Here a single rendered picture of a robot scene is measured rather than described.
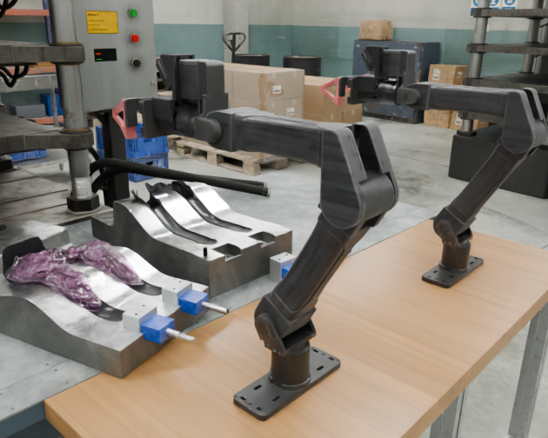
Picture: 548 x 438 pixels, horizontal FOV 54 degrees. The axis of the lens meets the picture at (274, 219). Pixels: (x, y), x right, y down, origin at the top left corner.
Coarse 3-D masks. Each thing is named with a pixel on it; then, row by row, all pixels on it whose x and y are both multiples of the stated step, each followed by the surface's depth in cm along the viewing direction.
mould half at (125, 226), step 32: (160, 192) 142; (96, 224) 145; (128, 224) 133; (160, 224) 131; (192, 224) 134; (256, 224) 134; (160, 256) 126; (192, 256) 117; (224, 256) 116; (256, 256) 123; (224, 288) 118
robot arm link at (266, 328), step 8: (256, 320) 84; (264, 320) 83; (272, 320) 83; (256, 328) 85; (264, 328) 84; (272, 328) 83; (304, 328) 89; (312, 328) 88; (264, 336) 84; (272, 336) 83; (280, 336) 83; (288, 336) 87; (296, 336) 87; (304, 336) 87; (312, 336) 88; (264, 344) 85; (272, 344) 84; (280, 344) 83; (288, 344) 85; (296, 344) 85; (280, 352) 84; (288, 352) 84
